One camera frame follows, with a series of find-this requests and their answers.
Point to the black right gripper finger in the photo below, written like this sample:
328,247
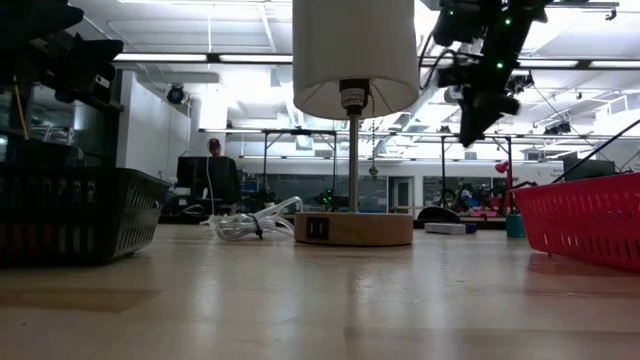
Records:
480,115

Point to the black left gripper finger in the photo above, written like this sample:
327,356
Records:
85,50
35,20

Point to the white box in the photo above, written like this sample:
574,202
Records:
445,228

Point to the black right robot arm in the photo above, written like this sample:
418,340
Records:
515,20

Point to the black ceiling-mounted device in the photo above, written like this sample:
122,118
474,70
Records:
522,84

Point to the dark glass cabinet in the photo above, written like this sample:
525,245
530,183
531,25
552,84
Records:
75,135

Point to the long ceiling light bar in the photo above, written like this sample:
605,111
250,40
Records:
550,64
160,58

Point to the black computer monitor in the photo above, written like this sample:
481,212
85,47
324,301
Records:
192,172
590,169

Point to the white cylindrical bucket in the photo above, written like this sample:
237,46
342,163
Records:
355,50

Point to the black plastic basket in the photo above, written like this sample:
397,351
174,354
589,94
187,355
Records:
75,220

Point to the red plastic basket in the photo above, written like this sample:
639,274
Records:
590,220

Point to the person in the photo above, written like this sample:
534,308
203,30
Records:
215,146

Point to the round dark wall fixture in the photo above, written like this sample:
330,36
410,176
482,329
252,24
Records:
176,95

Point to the black aluminium table frame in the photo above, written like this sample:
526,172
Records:
175,219

